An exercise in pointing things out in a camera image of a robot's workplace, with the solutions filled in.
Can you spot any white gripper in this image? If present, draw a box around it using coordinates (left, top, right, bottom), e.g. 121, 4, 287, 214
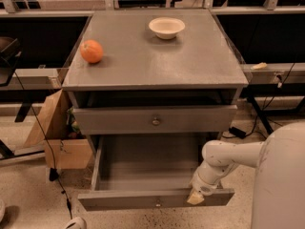
187, 164, 222, 205

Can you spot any grey top drawer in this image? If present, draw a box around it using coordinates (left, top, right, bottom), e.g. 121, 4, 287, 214
73, 105, 237, 135

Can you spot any small yellow foam piece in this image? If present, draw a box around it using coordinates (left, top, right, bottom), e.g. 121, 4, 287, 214
251, 62, 267, 71

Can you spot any white shoe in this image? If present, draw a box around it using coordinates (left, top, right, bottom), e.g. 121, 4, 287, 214
64, 217, 87, 229

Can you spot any cardboard box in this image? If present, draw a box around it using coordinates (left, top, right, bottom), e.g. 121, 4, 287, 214
24, 90, 92, 170

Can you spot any black cable on floor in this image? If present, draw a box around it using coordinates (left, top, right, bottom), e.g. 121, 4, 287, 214
12, 70, 74, 221

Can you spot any grey drawer cabinet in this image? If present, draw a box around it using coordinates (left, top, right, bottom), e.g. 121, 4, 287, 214
61, 9, 249, 186

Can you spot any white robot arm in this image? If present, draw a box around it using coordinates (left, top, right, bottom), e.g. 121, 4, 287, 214
188, 122, 305, 229

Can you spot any grey drawer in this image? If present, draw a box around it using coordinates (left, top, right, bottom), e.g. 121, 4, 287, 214
77, 134, 236, 212
73, 105, 237, 135

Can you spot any white paper bowl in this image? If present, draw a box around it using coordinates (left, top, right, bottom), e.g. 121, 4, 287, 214
149, 17, 185, 40

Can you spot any orange fruit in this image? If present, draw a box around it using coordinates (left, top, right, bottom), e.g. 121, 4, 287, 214
80, 40, 103, 64

